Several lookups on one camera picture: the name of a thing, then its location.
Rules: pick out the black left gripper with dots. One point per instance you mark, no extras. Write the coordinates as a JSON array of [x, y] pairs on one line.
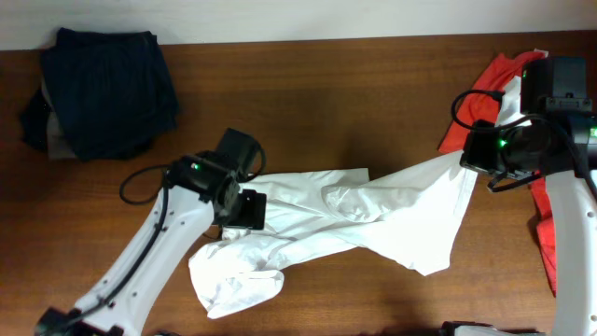
[[256, 212]]

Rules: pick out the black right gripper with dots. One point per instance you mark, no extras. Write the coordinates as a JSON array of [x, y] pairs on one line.
[[473, 157]]

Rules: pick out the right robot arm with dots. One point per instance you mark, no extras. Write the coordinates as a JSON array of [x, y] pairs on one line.
[[554, 140]]

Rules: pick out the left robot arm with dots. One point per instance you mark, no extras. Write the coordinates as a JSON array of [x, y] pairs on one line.
[[196, 193]]

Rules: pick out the red t-shirt white lettering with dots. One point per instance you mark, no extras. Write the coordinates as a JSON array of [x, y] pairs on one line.
[[504, 74]]

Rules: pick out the dark navy folded garment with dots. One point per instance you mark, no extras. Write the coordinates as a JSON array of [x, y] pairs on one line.
[[112, 93]]

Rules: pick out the grey folded garment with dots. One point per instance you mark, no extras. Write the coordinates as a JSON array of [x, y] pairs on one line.
[[58, 147]]

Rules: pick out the black folded garment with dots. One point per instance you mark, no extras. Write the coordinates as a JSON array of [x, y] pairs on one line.
[[34, 121]]

